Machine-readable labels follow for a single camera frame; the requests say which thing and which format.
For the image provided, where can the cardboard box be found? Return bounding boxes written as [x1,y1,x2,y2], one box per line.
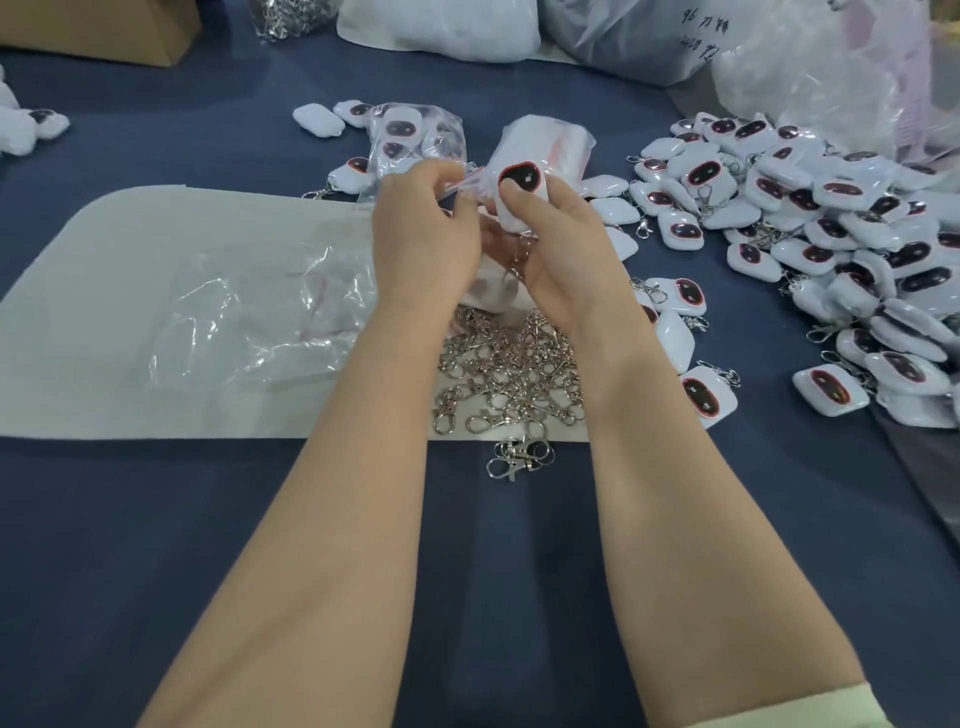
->
[0,0,204,69]

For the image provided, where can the white plastic bag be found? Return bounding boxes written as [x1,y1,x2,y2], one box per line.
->
[336,0,543,63]

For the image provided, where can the small clear zip bag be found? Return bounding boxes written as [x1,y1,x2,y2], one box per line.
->
[442,112,599,226]

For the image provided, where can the large clear plastic bag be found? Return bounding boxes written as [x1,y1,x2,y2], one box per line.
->
[711,0,960,168]

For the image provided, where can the pile of metal swivel clasps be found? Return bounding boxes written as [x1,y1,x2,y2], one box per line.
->
[430,306,588,483]

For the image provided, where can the person's left forearm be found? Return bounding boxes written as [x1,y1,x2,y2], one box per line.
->
[138,288,481,728]

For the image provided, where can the person's right hand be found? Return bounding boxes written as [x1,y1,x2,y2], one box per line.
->
[478,183,645,340]

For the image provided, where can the pile of white toy keychains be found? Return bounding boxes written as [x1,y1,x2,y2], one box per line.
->
[628,111,960,430]

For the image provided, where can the heap of clear zip bags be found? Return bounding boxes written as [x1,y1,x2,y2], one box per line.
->
[150,240,380,393]

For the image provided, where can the clear bag of toy keychains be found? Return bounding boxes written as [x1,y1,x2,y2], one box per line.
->
[357,100,471,208]

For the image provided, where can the white toy keychain black face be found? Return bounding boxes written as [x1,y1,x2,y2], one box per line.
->
[487,159,560,235]

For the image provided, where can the clear bag of metal clasps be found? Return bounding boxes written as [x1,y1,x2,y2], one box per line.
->
[249,0,340,40]

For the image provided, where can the person's left hand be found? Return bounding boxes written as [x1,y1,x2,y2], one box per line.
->
[371,159,490,309]

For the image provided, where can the large grey plastic bag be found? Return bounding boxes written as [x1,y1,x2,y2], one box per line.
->
[538,0,760,85]

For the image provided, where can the person's right forearm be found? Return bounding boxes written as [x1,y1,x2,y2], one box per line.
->
[555,311,875,728]

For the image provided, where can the pale green sleeve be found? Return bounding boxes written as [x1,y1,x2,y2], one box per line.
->
[791,680,903,728]

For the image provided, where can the white felt mat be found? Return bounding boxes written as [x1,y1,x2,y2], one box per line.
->
[0,185,595,445]

